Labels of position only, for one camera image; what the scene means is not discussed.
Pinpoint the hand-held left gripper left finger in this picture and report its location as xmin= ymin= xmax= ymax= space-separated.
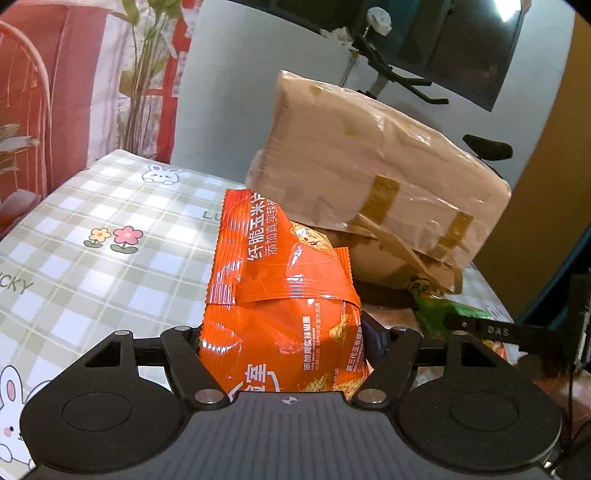
xmin=83 ymin=325 xmax=230 ymax=411

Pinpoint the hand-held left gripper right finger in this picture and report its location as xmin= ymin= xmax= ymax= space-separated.
xmin=355 ymin=313 xmax=502 ymax=411

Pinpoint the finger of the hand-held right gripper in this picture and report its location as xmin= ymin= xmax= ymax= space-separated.
xmin=442 ymin=311 xmax=572 ymax=360

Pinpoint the green snack packet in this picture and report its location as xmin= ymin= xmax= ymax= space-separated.
xmin=412 ymin=290 xmax=496 ymax=341

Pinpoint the orange corn chip bag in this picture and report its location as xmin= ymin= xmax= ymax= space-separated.
xmin=198 ymin=188 xmax=370 ymax=400

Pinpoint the taped cardboard box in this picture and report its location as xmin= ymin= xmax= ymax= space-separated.
xmin=245 ymin=69 xmax=513 ymax=297

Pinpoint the checkered tablecloth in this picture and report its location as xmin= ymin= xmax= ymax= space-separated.
xmin=0 ymin=148 xmax=517 ymax=472

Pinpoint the brown wooden door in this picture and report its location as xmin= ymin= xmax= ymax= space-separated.
xmin=503 ymin=14 xmax=591 ymax=325

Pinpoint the black exercise bike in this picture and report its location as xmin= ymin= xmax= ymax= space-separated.
xmin=318 ymin=7 xmax=514 ymax=163

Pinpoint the red and white curtain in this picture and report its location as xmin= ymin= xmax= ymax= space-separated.
xmin=0 ymin=0 xmax=205 ymax=241

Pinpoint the green leafy plant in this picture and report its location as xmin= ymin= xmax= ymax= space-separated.
xmin=111 ymin=0 xmax=186 ymax=158

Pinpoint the dark window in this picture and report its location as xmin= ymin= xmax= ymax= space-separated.
xmin=272 ymin=0 xmax=528 ymax=112

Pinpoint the crumpled white cloth on handlebar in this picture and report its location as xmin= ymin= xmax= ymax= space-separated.
xmin=320 ymin=27 xmax=355 ymax=48

